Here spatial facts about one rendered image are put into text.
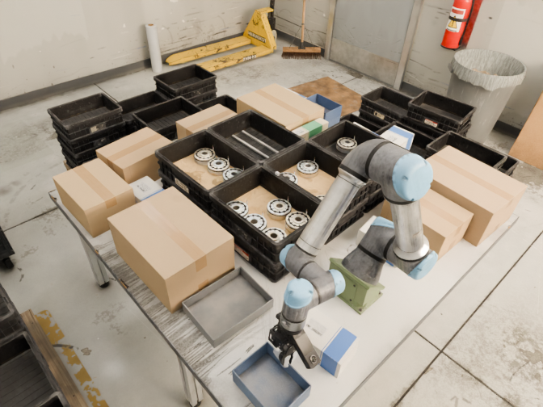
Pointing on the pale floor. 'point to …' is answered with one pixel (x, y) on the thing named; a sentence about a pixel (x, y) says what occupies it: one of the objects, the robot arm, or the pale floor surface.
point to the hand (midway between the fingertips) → (288, 365)
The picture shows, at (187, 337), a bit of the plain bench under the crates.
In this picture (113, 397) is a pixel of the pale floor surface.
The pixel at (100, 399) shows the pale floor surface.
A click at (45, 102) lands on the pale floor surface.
